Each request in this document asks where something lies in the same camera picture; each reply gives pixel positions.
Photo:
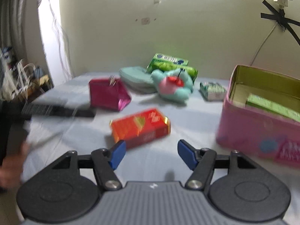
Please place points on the small wall plate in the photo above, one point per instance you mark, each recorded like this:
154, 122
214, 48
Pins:
145, 21

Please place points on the teal fabric zipper pouch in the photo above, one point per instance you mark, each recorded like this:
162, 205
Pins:
134, 78

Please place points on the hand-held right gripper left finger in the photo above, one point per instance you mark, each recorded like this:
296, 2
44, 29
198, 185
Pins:
118, 154

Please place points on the pink tin box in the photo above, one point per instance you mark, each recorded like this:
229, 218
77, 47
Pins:
243, 131

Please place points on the black tape cross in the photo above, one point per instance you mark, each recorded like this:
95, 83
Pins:
279, 17

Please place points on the magenta shiny pouch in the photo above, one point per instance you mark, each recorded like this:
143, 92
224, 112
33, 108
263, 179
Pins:
105, 95

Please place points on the small green white packet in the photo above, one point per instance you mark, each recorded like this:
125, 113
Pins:
213, 90

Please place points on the teal and pink plush toy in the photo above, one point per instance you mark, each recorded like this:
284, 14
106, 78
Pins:
173, 86

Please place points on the person's left hand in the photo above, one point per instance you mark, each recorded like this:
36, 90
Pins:
11, 168

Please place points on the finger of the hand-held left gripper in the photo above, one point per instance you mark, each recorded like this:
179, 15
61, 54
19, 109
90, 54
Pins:
58, 111

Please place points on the striped blue white sheet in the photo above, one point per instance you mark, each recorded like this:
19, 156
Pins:
192, 119

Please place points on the green and blue box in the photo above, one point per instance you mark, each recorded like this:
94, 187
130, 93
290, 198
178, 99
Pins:
167, 61

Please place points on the plain green box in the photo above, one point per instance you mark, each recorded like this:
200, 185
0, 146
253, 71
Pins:
191, 72

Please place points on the red cardboard box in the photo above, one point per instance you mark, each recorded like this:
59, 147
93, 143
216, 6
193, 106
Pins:
138, 127

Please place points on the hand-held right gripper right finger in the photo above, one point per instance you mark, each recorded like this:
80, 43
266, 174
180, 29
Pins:
186, 154

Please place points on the light green box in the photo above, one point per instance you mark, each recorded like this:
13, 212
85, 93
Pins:
271, 106

